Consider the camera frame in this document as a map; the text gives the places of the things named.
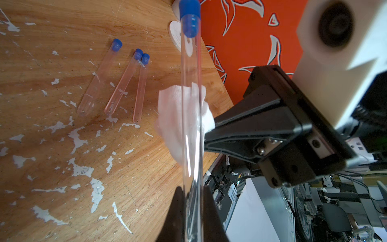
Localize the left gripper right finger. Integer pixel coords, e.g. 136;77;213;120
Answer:
203;186;229;242

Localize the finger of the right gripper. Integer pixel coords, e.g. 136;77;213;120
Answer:
204;106;311;164
215;85;281;127

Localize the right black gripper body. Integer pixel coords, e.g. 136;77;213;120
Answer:
244;65;357;188

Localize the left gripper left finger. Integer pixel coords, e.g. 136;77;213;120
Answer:
156;187;185;242

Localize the white wipe cloth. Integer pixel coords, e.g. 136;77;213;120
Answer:
155;83;199;166

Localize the test tube blue cap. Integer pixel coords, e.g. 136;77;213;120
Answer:
104;48;143;117
77;38;123;117
179;1;204;242
133;53;150;124

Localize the white flat tape roll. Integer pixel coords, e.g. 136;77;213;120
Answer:
168;21;193;57

